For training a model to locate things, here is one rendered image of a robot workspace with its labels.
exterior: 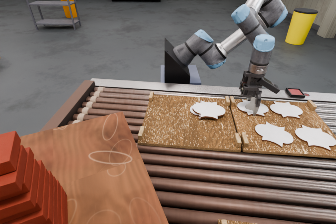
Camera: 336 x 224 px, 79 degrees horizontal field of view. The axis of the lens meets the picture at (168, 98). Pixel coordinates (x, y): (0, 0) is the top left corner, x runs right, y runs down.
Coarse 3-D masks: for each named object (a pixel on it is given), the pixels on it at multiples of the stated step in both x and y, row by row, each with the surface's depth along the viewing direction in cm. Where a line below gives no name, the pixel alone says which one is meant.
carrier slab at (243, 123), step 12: (300, 108) 101; (240, 120) 93; (252, 120) 93; (264, 120) 93; (276, 120) 93; (288, 120) 93; (300, 120) 94; (312, 120) 94; (240, 132) 87; (252, 132) 87; (288, 132) 87; (324, 132) 87; (252, 144) 81; (264, 144) 81; (300, 144) 81; (312, 156) 78; (324, 156) 78
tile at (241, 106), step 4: (244, 100) 105; (240, 104) 102; (244, 104) 102; (260, 104) 102; (240, 108) 99; (244, 108) 99; (260, 108) 99; (264, 108) 99; (244, 112) 98; (248, 112) 96; (252, 112) 96; (260, 112) 97; (264, 112) 97
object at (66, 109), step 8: (88, 80) 118; (80, 88) 111; (88, 88) 112; (72, 96) 105; (80, 96) 105; (64, 104) 99; (72, 104) 99; (80, 104) 104; (56, 112) 94; (64, 112) 94; (72, 112) 97; (56, 120) 89; (64, 120) 91; (72, 120) 98; (48, 128) 85
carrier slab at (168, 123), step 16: (160, 96) 108; (176, 96) 108; (160, 112) 97; (176, 112) 97; (160, 128) 88; (176, 128) 88; (192, 128) 88; (208, 128) 88; (224, 128) 89; (144, 144) 82; (160, 144) 81; (176, 144) 81; (192, 144) 81; (208, 144) 81; (224, 144) 81
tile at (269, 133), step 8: (256, 128) 88; (264, 128) 88; (272, 128) 88; (280, 128) 88; (264, 136) 84; (272, 136) 84; (280, 136) 84; (288, 136) 84; (280, 144) 80; (288, 144) 81
